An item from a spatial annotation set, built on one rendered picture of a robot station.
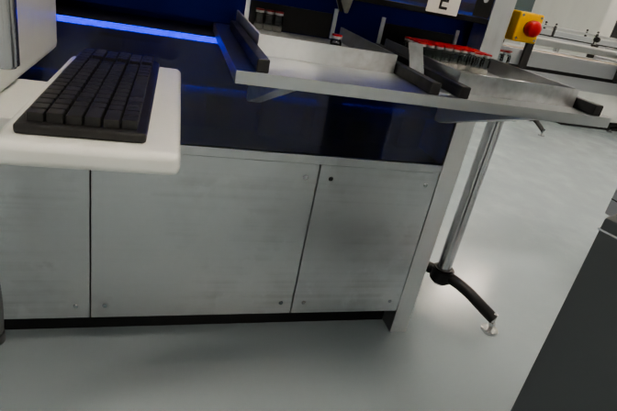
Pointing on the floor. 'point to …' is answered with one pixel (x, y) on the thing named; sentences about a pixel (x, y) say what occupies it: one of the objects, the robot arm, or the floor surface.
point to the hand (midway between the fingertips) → (341, 4)
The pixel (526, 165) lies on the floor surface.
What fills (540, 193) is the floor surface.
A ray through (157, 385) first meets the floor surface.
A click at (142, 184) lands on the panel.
